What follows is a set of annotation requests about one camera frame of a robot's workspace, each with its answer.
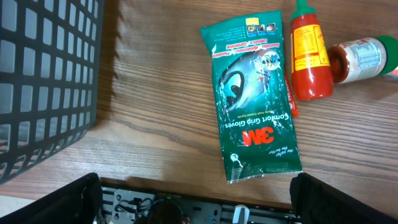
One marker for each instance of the red sauce bottle green cap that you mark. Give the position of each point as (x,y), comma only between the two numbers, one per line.
(311,72)

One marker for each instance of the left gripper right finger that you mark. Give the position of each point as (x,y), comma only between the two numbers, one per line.
(314,201)

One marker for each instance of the grey black plastic basket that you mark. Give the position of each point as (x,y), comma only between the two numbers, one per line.
(50,55)

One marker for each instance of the green glove package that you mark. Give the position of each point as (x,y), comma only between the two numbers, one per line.
(255,121)

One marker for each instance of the red tube package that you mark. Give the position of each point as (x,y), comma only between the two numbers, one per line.
(292,103)

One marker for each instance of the white jar green lid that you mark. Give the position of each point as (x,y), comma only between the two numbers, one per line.
(363,58)

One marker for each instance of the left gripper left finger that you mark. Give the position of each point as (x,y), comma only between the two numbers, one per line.
(78,202)

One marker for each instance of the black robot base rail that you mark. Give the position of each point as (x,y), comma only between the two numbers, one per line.
(123,204)

